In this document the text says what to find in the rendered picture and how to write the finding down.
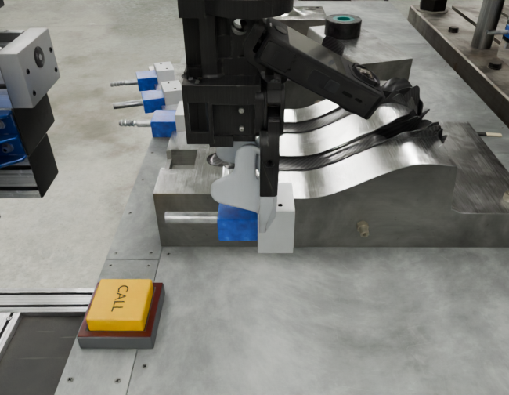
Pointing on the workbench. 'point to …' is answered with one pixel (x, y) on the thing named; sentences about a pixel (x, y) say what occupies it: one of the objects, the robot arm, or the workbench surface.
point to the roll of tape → (343, 27)
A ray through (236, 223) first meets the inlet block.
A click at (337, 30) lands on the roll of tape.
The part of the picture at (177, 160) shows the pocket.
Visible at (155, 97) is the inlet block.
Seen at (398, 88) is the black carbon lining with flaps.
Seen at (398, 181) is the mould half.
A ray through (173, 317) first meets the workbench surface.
